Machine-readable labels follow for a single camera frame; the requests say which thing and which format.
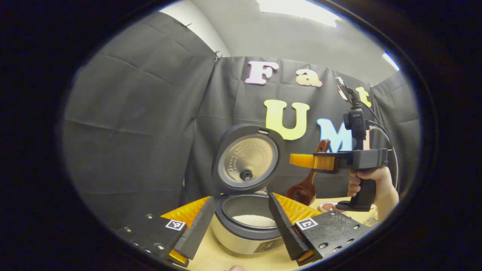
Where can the black backdrop cloth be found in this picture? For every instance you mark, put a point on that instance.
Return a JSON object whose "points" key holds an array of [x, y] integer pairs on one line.
{"points": [[131, 131]]}

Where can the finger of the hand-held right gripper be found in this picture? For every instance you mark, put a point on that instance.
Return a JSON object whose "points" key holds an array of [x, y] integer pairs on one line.
{"points": [[312, 162]]}

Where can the round white plate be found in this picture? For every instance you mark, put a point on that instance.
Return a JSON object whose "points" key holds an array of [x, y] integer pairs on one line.
{"points": [[321, 207]]}

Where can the black rice cooker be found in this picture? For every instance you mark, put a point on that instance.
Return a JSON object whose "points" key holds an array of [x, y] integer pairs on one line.
{"points": [[246, 162]]}

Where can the small ceiling light panel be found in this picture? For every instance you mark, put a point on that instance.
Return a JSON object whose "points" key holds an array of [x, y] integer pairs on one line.
{"points": [[391, 61]]}

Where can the large ceiling light panel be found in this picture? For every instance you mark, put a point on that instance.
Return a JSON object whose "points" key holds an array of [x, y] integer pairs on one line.
{"points": [[297, 11]]}

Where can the small clear glass container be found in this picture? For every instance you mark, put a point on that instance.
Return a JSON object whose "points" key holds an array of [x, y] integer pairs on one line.
{"points": [[372, 218]]}

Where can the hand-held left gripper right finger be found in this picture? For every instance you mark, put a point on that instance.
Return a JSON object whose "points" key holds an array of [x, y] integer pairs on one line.
{"points": [[284, 226]]}

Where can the dark wooden spoon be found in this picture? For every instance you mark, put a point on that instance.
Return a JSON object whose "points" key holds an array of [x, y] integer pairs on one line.
{"points": [[301, 194]]}

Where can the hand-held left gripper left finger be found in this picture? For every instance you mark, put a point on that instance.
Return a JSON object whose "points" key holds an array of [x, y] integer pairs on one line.
{"points": [[199, 229]]}

